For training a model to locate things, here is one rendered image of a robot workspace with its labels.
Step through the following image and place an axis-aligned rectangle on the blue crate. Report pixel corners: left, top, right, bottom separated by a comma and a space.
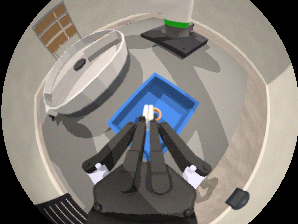
106, 73, 199, 161

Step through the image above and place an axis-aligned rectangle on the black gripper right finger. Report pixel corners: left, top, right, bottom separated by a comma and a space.
148, 105, 212, 196

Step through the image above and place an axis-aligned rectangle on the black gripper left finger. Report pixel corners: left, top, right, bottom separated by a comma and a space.
82, 105, 148, 194

